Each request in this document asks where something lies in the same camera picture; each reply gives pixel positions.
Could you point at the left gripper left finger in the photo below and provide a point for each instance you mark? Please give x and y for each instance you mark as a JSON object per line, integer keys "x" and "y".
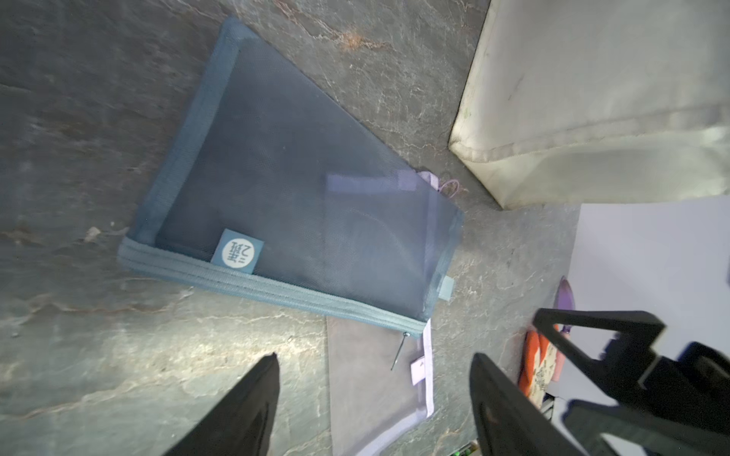
{"x": 242, "y": 422}

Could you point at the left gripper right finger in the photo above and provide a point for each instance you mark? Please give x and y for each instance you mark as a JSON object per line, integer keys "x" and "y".
{"x": 507, "y": 423}

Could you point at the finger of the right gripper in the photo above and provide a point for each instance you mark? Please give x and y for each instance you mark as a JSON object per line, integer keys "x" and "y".
{"x": 589, "y": 423}
{"x": 604, "y": 347}

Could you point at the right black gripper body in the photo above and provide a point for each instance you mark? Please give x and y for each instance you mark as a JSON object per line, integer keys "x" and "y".
{"x": 692, "y": 388}

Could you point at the dark blue mesh pouch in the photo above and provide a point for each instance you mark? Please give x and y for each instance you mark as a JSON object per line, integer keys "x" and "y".
{"x": 273, "y": 192}

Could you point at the small purple pouch under blue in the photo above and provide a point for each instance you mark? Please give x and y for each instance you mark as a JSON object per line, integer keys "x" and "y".
{"x": 380, "y": 383}

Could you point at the cream canvas tote bag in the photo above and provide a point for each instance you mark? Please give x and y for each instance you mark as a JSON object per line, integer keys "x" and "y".
{"x": 598, "y": 102}

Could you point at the red patterned garden glove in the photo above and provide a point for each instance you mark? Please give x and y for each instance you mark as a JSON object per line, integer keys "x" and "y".
{"x": 539, "y": 364}

